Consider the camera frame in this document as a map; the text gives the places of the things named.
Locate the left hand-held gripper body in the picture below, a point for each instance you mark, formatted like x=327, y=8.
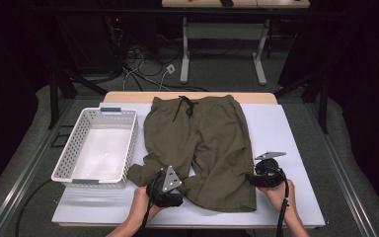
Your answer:
x=164, y=194

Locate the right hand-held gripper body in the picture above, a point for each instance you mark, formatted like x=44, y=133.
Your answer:
x=271, y=174

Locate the olive green shorts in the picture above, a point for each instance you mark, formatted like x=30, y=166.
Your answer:
x=210, y=138

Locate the white perforated plastic basket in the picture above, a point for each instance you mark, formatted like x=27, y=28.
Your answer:
x=102, y=154

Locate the person's right hand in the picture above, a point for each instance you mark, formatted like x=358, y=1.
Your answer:
x=281, y=196

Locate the person's left hand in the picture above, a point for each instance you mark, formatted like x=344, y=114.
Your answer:
x=141, y=205

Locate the black metal stand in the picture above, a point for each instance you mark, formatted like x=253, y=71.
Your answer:
x=54, y=98
x=324, y=105

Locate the white power adapter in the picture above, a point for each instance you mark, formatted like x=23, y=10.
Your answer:
x=170, y=68

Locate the black curtain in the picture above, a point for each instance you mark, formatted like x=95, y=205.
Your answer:
x=6, y=98
x=368, y=82

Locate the wooden desk with white legs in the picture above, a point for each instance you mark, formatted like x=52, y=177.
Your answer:
x=223, y=31

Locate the black metal crossbar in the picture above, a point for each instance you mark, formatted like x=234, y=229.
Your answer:
x=138, y=12

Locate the aluminium floor rail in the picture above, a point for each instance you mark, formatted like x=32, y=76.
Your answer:
x=29, y=166
x=338, y=164

